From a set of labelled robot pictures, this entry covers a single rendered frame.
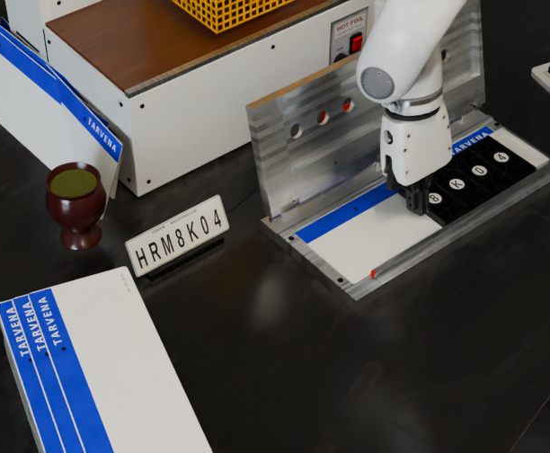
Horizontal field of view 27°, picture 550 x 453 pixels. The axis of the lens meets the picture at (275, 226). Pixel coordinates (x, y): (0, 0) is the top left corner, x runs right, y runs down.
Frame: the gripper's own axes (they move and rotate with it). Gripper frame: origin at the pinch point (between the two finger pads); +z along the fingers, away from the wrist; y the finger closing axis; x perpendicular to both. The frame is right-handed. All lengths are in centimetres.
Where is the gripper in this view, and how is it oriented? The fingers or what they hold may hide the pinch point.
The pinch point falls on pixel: (417, 199)
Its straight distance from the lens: 163.8
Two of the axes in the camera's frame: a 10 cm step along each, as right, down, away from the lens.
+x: -6.2, -3.8, 6.9
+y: 7.8, -4.3, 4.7
